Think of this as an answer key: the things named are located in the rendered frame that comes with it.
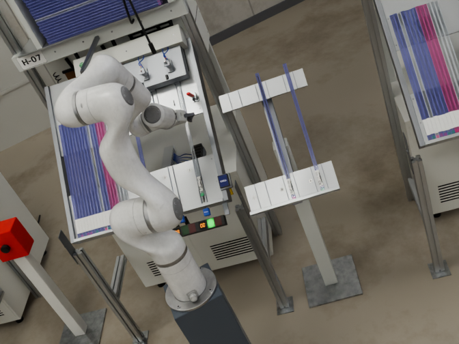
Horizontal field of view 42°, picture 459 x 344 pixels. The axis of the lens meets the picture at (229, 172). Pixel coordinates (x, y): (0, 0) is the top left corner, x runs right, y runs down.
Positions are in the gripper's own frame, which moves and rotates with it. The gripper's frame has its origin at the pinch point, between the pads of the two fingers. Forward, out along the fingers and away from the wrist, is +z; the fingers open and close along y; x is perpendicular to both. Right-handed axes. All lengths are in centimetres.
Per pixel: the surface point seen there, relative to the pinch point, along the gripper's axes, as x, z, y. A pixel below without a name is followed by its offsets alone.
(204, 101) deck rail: -6.6, 11.0, -9.6
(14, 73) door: -113, 220, 184
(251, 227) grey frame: 48, 16, -13
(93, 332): 82, 59, 89
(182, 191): 26.7, 6.3, 7.9
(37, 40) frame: -48, -4, 47
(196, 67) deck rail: -21.4, 13.6, -9.5
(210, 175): 23.4, 6.9, -5.0
